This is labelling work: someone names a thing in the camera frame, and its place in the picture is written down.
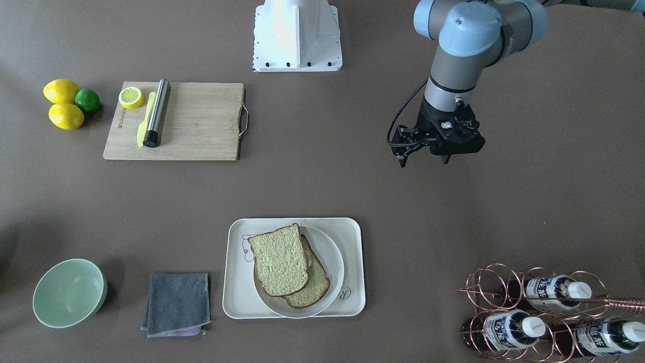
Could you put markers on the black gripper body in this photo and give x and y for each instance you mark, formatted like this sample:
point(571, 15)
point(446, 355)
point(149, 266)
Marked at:
point(426, 122)

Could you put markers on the white round plate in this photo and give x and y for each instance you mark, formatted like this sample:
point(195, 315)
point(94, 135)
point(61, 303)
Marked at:
point(331, 258)

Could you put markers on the bread slice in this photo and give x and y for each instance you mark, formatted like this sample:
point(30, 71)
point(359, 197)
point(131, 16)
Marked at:
point(318, 283)
point(281, 266)

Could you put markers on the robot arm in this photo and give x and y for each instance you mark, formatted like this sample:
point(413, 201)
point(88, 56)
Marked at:
point(471, 35)

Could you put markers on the cream rabbit serving tray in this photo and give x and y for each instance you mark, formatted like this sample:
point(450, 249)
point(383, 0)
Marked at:
point(240, 300)

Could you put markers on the tea bottle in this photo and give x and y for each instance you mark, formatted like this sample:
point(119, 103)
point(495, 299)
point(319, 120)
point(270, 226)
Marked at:
point(599, 337)
point(503, 331)
point(556, 293)

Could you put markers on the tea bottle front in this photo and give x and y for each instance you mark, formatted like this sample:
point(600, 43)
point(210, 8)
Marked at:
point(503, 331)

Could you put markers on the bamboo cutting board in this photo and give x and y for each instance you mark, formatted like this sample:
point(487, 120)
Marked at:
point(201, 121)

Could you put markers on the yellow plastic knife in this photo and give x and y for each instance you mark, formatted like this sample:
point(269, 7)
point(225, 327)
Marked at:
point(143, 126)

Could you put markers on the folded grey cloth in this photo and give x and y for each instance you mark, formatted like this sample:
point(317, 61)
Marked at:
point(178, 304)

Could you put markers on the half lemon slice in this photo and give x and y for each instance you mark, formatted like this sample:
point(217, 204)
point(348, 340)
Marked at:
point(131, 97)

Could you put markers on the green lime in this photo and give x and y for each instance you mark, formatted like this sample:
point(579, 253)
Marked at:
point(88, 101)

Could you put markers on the whole lemon lower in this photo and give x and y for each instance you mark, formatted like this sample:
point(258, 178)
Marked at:
point(66, 116)

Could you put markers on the whole lemon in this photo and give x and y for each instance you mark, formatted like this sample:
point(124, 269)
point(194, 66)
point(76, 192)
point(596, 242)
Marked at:
point(61, 91)
point(66, 116)

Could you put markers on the whole lemon upper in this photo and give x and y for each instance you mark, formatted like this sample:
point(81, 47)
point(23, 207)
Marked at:
point(61, 91)

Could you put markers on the mint green bowl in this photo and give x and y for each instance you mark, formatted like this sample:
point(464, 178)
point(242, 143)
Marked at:
point(69, 293)

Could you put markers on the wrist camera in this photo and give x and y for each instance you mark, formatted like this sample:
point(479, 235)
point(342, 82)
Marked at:
point(404, 141)

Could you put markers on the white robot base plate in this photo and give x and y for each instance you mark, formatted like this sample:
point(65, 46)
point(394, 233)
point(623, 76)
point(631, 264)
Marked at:
point(270, 56)

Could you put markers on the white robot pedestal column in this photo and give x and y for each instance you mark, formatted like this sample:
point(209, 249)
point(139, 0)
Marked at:
point(301, 24)

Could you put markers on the copper wire bottle rack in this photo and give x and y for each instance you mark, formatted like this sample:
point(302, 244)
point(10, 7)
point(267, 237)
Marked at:
point(541, 315)

